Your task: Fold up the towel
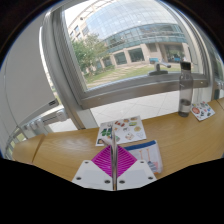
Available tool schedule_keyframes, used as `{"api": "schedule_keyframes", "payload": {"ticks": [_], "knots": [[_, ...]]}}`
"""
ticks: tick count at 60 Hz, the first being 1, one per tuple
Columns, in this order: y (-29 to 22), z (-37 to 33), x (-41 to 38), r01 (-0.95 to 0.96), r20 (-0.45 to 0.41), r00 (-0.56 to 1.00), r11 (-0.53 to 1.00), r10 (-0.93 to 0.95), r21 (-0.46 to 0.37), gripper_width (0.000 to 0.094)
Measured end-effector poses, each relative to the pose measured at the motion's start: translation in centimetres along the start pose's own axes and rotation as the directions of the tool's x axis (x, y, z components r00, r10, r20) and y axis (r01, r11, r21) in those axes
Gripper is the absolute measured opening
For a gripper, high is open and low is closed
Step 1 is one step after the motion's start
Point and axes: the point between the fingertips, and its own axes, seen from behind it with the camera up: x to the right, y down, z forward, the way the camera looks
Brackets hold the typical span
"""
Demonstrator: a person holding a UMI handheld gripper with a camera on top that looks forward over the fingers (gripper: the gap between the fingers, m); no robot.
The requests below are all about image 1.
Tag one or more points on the white power socket rail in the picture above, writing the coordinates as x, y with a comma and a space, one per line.
43, 123
219, 88

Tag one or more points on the glass-fronted building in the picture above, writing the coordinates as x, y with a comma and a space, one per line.
140, 26

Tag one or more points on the clear water bottle black cap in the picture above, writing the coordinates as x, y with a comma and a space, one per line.
185, 93

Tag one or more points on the large colourful sticker sheet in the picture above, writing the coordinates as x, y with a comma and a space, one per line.
130, 128

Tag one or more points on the small colourful sticker sheet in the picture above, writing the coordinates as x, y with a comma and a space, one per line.
202, 111

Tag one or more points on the green tree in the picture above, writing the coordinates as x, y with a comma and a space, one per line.
88, 51

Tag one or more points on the grey window frame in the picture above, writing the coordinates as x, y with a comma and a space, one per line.
133, 90

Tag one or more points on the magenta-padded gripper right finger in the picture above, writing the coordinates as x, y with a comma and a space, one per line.
138, 175

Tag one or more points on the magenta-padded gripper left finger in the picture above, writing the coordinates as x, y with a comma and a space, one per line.
90, 175

